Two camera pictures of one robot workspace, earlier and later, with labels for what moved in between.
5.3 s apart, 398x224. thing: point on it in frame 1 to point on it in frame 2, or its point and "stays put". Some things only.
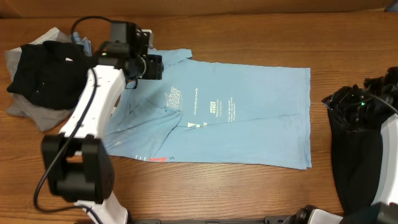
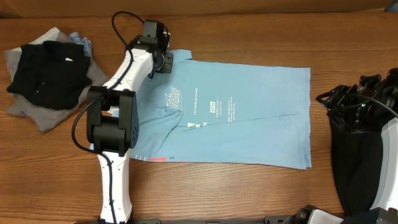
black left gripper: x=155 y=66 to x=166 y=65
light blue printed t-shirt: x=214 y=112 stays put
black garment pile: x=357 y=157 stays put
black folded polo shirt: x=51 y=74 stays put
